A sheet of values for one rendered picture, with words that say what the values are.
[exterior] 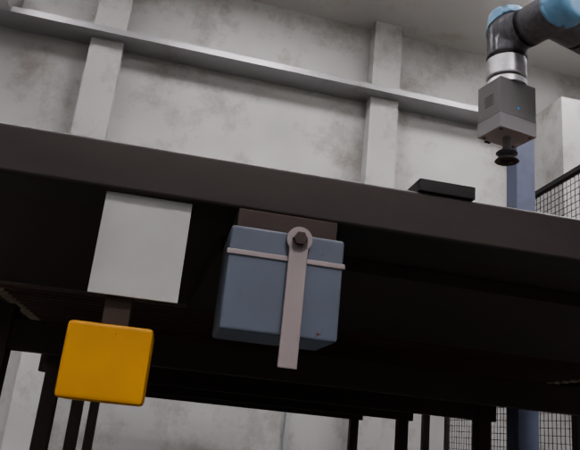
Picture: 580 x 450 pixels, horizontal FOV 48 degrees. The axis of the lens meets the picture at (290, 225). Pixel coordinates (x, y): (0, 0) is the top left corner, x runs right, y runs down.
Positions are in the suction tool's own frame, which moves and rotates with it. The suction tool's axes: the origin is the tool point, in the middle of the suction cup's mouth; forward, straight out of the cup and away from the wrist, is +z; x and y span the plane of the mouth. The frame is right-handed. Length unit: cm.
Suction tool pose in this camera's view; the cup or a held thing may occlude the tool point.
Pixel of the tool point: (506, 161)
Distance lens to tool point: 126.6
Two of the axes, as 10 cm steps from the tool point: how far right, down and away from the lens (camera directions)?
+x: 4.0, -2.4, -8.8
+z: -1.0, 9.5, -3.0
